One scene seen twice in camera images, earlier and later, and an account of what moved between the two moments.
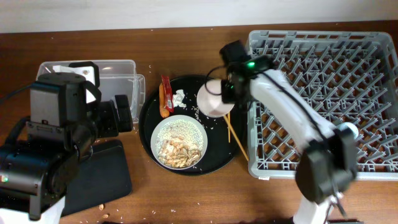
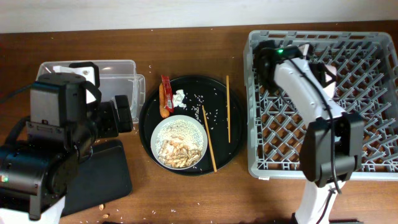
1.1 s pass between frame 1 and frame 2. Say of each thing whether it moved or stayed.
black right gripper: moved
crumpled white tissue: stayed
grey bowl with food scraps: stayed
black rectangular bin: stayed
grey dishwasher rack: stayed
